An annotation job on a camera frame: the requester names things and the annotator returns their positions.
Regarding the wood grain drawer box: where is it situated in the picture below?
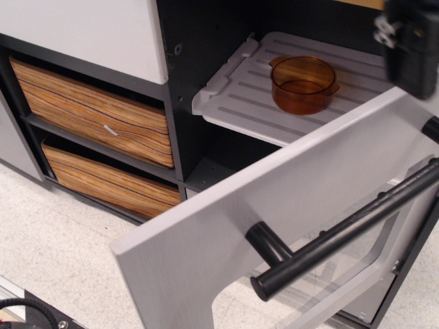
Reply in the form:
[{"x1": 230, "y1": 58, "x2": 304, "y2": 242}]
[
  {"x1": 41, "y1": 135, "x2": 181, "y2": 219},
  {"x1": 10, "y1": 57, "x2": 174, "y2": 169}
]

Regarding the dark grey cabinet frame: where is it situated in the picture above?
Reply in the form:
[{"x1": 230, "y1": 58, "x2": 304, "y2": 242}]
[{"x1": 0, "y1": 0, "x2": 439, "y2": 329}]

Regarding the grey cabinet door left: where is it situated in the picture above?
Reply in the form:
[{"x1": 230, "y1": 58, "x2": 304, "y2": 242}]
[{"x1": 1, "y1": 93, "x2": 44, "y2": 182}]

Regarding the wooden countertop edge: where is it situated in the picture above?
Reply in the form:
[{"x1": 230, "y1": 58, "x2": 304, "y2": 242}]
[{"x1": 338, "y1": 0, "x2": 385, "y2": 10}]

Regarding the amber transparent pot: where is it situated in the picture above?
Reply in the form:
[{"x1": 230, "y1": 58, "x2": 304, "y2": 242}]
[{"x1": 270, "y1": 56, "x2": 340, "y2": 116}]

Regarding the grey bottom oven drawer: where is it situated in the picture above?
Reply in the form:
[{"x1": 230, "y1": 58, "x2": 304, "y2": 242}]
[{"x1": 339, "y1": 273, "x2": 396, "y2": 324}]

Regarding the black base plate with screw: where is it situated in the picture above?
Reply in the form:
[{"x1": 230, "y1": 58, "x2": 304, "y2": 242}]
[{"x1": 20, "y1": 289, "x2": 86, "y2": 329}]

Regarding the upper wood grain drawer box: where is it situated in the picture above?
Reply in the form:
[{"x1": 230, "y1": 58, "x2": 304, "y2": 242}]
[{"x1": 10, "y1": 57, "x2": 174, "y2": 169}]

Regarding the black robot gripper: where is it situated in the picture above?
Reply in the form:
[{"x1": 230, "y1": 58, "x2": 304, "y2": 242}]
[{"x1": 374, "y1": 0, "x2": 438, "y2": 100}]

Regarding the white sink front panel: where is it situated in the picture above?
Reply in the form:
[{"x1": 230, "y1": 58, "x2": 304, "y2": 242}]
[{"x1": 1, "y1": 1, "x2": 168, "y2": 84}]

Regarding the lower wood grain drawer box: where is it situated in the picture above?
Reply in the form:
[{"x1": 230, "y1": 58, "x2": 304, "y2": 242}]
[{"x1": 41, "y1": 135, "x2": 181, "y2": 219}]

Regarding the black oven door handle bar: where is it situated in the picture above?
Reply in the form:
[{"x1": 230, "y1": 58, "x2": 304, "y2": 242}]
[{"x1": 245, "y1": 116, "x2": 439, "y2": 303}]

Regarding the black braided cable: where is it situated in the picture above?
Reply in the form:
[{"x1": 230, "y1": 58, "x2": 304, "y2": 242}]
[{"x1": 0, "y1": 297, "x2": 47, "y2": 329}]

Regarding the grey oven door with window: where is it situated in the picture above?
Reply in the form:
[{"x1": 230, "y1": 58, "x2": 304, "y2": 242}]
[{"x1": 110, "y1": 88, "x2": 438, "y2": 328}]

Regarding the grey oven rack tray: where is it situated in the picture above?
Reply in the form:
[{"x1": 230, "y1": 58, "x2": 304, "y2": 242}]
[{"x1": 192, "y1": 32, "x2": 392, "y2": 147}]

